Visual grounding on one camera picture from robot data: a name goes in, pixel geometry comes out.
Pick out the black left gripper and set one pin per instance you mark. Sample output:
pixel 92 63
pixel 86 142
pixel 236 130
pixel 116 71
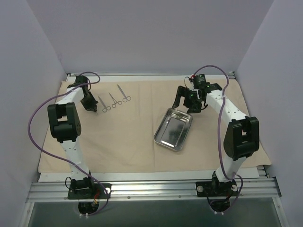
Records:
pixel 90 104

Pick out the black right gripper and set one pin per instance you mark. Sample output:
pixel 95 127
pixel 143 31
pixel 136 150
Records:
pixel 186 100

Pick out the steel surgical forceps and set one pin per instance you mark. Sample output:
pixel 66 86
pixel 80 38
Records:
pixel 106 108

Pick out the steel surgical scissors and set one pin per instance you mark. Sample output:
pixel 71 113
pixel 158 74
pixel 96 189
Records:
pixel 125 97

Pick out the stainless steel instrument tray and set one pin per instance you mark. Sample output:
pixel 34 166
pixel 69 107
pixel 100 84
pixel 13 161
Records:
pixel 173 129

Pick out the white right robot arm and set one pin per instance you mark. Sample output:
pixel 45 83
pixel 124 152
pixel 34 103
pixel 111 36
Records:
pixel 237 133

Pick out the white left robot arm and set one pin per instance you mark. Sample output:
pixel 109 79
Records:
pixel 65 127

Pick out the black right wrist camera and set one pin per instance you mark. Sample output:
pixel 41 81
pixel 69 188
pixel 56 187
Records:
pixel 198 81

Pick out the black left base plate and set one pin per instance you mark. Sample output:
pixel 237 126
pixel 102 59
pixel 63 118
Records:
pixel 81 192

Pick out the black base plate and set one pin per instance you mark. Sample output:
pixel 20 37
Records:
pixel 212 189
pixel 81 192

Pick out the aluminium front rail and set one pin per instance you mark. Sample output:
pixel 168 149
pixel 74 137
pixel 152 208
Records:
pixel 152 191

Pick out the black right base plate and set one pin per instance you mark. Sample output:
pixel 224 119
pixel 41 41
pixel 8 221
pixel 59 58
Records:
pixel 212 189

